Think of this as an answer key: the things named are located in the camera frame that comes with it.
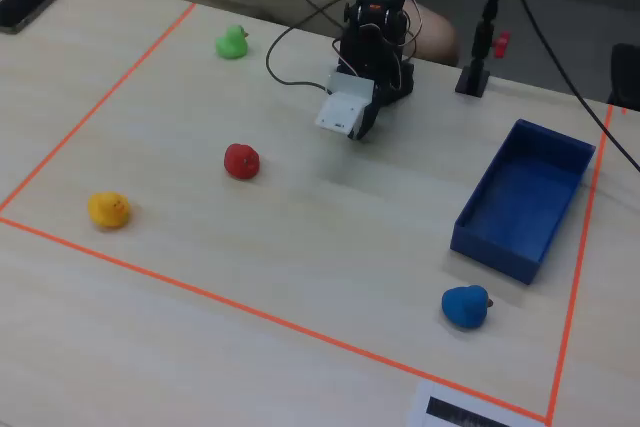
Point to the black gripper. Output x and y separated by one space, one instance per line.
371 116

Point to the green rubber duck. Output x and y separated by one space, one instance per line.
231 44

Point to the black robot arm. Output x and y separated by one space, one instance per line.
372 32

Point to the blue rectangular open box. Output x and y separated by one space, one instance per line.
520 207

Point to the blue rubber duck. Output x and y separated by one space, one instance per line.
465 308

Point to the yellow rubber duck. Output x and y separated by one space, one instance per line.
107 211

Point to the red toy ball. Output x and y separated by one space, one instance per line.
241 162

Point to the red stand knob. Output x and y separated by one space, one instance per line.
501 43

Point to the orange tape line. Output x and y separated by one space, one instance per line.
582 247
100 102
250 311

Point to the black chair backrest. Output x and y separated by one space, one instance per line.
625 77

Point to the white paper label black bar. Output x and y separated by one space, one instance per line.
422 397

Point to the black smartphone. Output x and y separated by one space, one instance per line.
27 2

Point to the white gripper camera box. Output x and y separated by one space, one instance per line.
342 107

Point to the black camera stand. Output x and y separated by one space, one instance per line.
474 79

